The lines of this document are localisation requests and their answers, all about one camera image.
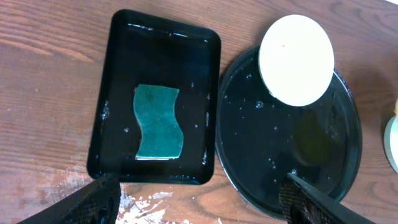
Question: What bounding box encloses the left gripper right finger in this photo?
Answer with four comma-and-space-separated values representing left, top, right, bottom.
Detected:
279, 173, 373, 224

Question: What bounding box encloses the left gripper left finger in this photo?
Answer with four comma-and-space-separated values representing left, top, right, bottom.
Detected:
21, 174, 121, 224

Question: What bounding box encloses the green scouring sponge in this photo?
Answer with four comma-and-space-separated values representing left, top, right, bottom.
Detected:
133, 84, 183, 160

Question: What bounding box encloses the light blue plate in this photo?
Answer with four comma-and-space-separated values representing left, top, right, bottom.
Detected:
383, 116, 398, 173
258, 14, 335, 106

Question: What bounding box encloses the round black tray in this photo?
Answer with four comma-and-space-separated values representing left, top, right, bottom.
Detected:
216, 48, 363, 219

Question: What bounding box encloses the black rectangular tray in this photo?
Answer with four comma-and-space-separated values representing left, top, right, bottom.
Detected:
86, 9, 221, 185

